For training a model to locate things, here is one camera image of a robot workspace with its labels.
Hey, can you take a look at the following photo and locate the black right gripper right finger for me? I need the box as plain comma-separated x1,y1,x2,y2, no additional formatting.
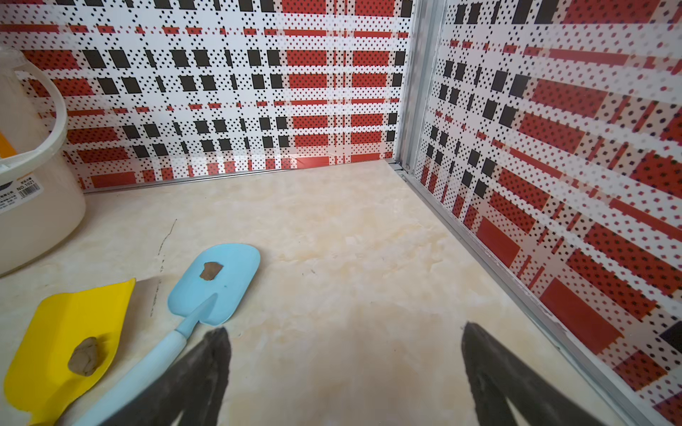
461,322,602,425

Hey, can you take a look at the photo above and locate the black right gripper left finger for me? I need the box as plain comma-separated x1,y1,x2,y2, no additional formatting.
103,328,232,426

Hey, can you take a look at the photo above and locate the soil lump on blue trowel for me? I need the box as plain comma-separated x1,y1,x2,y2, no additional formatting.
200,261,223,282

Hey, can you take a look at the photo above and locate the light blue hand trowel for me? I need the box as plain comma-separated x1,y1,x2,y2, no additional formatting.
76,243,261,425

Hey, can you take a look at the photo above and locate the yellow trowel wooden handle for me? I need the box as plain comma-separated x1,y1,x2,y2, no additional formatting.
4,279,136,425

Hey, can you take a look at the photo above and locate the beige plastic bucket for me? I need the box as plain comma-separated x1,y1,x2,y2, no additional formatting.
1,47,86,274

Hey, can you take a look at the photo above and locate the soil lump on yellow trowel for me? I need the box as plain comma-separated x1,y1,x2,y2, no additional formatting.
67,337,101,377

